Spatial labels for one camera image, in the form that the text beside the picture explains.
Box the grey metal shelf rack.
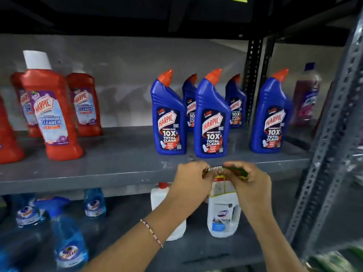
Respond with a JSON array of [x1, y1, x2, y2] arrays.
[[0, 0, 363, 272]]

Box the red bathroom cleaner bottle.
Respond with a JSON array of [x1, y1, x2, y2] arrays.
[[66, 69, 103, 137], [10, 72, 42, 138], [0, 95, 25, 165], [20, 50, 84, 161]]

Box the person's right forearm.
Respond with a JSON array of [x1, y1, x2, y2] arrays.
[[243, 206, 308, 272]]

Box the person's right hand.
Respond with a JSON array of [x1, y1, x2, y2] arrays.
[[223, 161, 273, 222]]

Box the blue glass cleaner spray bottle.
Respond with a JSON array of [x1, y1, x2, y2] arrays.
[[83, 188, 107, 219], [11, 193, 46, 229], [33, 196, 89, 271]]

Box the green packets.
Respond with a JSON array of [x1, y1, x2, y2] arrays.
[[308, 245, 363, 272]]

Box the white bottle with red cap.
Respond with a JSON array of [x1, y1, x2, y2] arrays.
[[150, 182, 187, 242]]

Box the green shelf label strip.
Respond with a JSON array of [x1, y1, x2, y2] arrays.
[[202, 165, 249, 182]]

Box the purple floor cleaner bottle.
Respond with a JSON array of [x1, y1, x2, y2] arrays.
[[292, 62, 322, 127]]

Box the person's left forearm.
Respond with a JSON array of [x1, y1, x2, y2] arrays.
[[82, 199, 199, 272]]

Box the white jug bottle with handle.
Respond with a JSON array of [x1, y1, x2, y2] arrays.
[[207, 175, 242, 238]]

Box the blue toilet cleaner bottle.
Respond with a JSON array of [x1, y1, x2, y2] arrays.
[[194, 68, 231, 158], [150, 69, 187, 155], [250, 68, 293, 154], [225, 74, 247, 128], [182, 73, 198, 131]]

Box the person's left hand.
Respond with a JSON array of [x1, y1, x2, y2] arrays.
[[167, 161, 218, 213]]

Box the grey perforated metal upright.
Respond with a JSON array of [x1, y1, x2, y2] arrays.
[[285, 7, 363, 259]]

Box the beaded string bracelet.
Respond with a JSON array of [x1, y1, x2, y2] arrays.
[[140, 219, 164, 249]]

